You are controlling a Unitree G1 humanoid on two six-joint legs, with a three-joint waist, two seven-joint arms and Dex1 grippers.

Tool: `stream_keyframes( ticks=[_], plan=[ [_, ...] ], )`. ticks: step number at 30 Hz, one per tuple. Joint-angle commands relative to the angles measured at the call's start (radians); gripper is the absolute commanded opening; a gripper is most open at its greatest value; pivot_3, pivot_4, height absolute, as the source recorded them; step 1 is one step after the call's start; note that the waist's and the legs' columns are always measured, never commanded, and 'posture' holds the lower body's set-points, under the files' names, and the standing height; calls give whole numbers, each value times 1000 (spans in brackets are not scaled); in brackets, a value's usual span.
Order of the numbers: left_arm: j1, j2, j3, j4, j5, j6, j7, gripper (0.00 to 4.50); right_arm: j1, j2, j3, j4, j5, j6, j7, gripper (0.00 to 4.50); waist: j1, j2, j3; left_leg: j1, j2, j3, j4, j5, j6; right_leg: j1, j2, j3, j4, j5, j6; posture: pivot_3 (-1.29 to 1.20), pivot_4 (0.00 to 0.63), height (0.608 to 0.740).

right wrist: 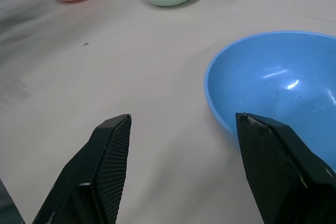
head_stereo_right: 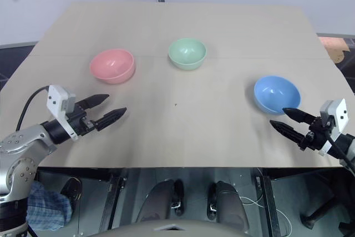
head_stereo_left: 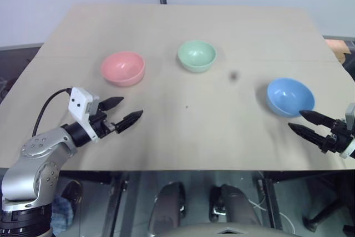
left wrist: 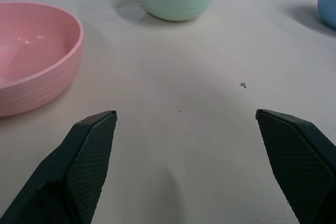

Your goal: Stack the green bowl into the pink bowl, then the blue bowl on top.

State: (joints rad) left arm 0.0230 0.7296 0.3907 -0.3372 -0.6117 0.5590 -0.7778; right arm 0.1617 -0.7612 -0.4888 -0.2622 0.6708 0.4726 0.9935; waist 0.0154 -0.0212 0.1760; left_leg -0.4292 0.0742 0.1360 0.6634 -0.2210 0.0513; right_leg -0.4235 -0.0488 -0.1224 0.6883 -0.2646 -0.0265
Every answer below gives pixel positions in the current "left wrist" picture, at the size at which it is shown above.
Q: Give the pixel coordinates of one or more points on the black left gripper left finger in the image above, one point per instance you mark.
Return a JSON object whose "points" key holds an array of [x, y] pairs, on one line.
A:
{"points": [[78, 166]]}

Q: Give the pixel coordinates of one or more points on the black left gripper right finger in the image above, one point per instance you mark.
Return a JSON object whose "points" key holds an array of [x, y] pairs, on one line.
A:
{"points": [[296, 161]]}

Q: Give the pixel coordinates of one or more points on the small grey debris bit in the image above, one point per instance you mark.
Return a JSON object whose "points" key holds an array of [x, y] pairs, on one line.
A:
{"points": [[243, 85]]}

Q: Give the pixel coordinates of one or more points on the pink ribbed bowl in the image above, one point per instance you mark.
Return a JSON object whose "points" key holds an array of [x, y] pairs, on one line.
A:
{"points": [[34, 58]]}

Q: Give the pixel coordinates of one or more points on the blue ribbed bowl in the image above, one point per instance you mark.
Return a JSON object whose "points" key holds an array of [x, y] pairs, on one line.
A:
{"points": [[328, 3]]}

